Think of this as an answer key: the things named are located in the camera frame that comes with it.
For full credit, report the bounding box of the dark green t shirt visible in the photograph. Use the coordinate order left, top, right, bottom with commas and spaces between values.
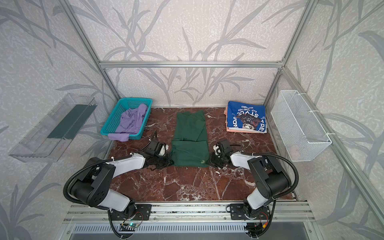
171, 110, 210, 168

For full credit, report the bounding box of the teal plastic laundry basket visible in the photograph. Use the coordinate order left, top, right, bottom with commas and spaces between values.
100, 98, 153, 142

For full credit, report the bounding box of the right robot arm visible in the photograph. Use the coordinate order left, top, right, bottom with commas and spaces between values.
208, 139, 292, 221

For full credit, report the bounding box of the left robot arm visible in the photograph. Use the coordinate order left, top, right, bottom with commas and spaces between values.
63, 140, 174, 219

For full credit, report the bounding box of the lilac purple t shirt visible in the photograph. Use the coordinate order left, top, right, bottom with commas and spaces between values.
108, 104, 148, 142

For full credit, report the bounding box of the folded blue printed t shirt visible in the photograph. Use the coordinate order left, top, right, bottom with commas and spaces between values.
225, 101, 267, 132

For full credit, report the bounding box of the green circuit board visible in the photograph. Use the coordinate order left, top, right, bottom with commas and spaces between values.
119, 222, 142, 233

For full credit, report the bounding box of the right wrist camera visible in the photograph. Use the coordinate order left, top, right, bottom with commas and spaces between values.
213, 144, 221, 156

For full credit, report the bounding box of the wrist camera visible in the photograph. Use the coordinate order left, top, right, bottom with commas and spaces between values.
159, 143, 169, 157
213, 144, 221, 156

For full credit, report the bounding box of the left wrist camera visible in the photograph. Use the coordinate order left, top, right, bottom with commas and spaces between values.
159, 143, 169, 157

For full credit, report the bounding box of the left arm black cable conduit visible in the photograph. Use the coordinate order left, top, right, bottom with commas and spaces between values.
62, 130, 158, 206

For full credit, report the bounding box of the white wire mesh basket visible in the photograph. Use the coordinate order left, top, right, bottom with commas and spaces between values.
271, 90, 332, 162

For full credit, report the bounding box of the aluminium frame rail base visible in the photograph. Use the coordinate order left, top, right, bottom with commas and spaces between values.
63, 201, 316, 224

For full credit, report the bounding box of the clear acrylic wall shelf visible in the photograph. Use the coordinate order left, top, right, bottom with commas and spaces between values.
9, 94, 98, 163

